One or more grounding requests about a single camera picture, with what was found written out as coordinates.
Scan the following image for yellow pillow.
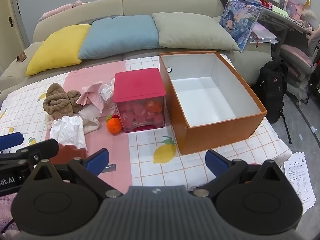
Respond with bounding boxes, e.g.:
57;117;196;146
26;24;92;77

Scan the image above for red lid clear box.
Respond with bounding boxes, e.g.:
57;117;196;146
113;67;167;133

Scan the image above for brown towel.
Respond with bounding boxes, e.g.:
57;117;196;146
43;83;81;120

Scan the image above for pink plastic folder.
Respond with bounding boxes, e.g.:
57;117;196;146
249;22;279;44

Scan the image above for orange cardboard box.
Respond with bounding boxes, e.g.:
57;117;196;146
159;51;268;155

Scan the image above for black backpack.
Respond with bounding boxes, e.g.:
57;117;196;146
251;59;292;144

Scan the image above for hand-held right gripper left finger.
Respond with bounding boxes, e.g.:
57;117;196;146
27;148;123;197

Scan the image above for blue printed pillow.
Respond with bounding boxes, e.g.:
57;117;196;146
219;0;262;52

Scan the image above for pink desk chair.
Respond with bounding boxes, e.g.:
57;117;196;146
280;27;320;105

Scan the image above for grey desk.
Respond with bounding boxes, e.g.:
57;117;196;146
255;4;315;63

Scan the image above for clear plastic bag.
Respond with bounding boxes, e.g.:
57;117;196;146
100;77;116;103

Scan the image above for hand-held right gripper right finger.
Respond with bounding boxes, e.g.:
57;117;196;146
194;149;288;197

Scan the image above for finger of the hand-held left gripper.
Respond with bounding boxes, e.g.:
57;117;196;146
0;132;24;151
15;139;60;167

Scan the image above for grey-green pillow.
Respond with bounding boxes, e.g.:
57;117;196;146
152;12;240;52

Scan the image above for purple fluffy garment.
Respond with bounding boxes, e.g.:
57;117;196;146
0;192;18;233

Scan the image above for printed paper sheets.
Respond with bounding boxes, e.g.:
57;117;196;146
284;151;316;209

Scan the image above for cream door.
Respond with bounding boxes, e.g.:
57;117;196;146
0;0;27;55

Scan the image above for beige sofa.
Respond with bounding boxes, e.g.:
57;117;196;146
0;0;273;98

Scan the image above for pink plush toy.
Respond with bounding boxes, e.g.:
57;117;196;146
41;0;83;20

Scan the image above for orange knitted toy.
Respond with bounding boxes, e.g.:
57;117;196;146
105;114;123;133

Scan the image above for red-brown soft pad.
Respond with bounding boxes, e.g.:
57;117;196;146
54;144;88;165

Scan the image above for white plastic bag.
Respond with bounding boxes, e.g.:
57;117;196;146
49;115;87;151

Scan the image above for lemon print checked tablecloth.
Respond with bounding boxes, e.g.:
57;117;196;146
0;52;292;193

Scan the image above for pink unicorn bag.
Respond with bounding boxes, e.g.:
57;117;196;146
285;0;317;20

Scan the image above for pink cloth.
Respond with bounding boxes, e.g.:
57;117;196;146
76;81;105;113

